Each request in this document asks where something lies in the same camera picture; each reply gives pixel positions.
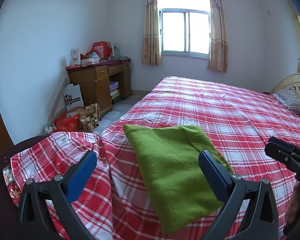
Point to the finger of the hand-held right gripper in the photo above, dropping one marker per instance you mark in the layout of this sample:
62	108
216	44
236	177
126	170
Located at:
290	145
281	156

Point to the cream wooden headboard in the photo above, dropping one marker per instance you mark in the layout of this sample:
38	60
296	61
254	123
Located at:
293	78

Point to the pale plastic bag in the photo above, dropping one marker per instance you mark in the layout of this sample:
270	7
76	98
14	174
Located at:
115	51

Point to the red gift bag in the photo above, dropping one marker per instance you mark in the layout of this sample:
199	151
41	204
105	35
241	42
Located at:
102	50

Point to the bed with red plaid sheet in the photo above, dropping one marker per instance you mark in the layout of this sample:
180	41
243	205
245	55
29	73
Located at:
215	105

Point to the person's right hand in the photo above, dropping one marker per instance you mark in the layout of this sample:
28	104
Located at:
293	205

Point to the white and red flat box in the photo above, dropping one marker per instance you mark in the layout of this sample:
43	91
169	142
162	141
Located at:
90	62

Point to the sliding glass window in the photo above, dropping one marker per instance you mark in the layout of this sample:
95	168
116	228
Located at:
175	30

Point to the clear plastic wrapper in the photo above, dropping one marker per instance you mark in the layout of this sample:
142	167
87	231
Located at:
48	127

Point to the white card box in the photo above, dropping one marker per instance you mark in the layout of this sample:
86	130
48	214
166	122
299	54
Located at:
75	56

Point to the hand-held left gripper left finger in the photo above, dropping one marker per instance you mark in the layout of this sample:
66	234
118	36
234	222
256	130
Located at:
81	172

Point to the brown wooden desk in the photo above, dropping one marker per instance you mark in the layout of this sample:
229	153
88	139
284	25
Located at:
90	85

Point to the patterned grey pillow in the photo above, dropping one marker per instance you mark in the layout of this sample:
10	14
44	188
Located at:
290	101

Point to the stack of boxes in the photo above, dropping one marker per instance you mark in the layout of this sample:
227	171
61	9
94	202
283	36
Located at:
114	90

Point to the brown patterned bag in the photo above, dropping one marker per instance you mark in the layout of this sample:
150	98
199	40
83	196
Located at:
88	117

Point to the white paper bag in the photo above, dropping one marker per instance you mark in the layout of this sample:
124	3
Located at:
73	97

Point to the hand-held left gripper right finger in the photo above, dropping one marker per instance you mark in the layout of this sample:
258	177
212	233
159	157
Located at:
212	175

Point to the red plastic bag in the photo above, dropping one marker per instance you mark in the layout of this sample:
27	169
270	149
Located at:
67	125

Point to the beige patterned curtain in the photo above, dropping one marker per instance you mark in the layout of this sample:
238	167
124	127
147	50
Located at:
218	50
151	42

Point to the brown wooden door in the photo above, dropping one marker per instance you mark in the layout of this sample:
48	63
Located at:
0	117

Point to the green striped knit sweater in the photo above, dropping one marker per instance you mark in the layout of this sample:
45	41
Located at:
170	170

